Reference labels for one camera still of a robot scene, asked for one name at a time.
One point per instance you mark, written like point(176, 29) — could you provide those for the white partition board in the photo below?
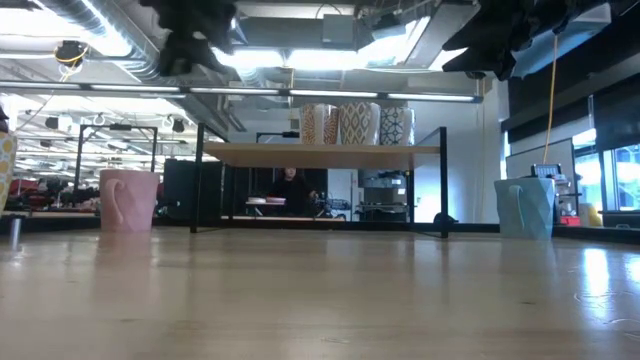
point(525, 160)

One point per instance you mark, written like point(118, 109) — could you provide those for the small yellow object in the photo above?
point(594, 216)

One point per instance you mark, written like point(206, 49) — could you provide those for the orange floral patterned mug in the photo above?
point(319, 125)

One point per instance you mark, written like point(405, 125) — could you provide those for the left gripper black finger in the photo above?
point(182, 55)

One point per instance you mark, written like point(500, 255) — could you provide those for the long ceiling light bar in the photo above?
point(235, 91)

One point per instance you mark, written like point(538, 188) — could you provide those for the blue geometric patterned mug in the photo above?
point(396, 126)

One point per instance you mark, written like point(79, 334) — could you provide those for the pink mug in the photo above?
point(132, 200)

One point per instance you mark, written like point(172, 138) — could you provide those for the silver metal post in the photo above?
point(15, 232)

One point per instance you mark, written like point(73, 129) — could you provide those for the black cabinet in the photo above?
point(182, 185)

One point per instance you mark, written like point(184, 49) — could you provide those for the grey metal rack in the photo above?
point(382, 195)

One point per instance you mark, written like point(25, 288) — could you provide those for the black metal table frame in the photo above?
point(590, 232)

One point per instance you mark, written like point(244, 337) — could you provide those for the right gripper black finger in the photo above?
point(492, 52)

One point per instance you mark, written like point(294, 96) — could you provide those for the wooden shelf with black legs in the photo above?
point(320, 156)

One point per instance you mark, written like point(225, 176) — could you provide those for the light blue mug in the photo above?
point(530, 207)

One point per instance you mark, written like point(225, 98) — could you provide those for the small red box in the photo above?
point(570, 220)

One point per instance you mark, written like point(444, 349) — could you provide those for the person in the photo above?
point(292, 192)

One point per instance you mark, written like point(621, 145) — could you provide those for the yellow diamond patterned mug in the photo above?
point(359, 124)

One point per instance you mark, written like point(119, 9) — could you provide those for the yellow circle patterned mug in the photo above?
point(6, 165)

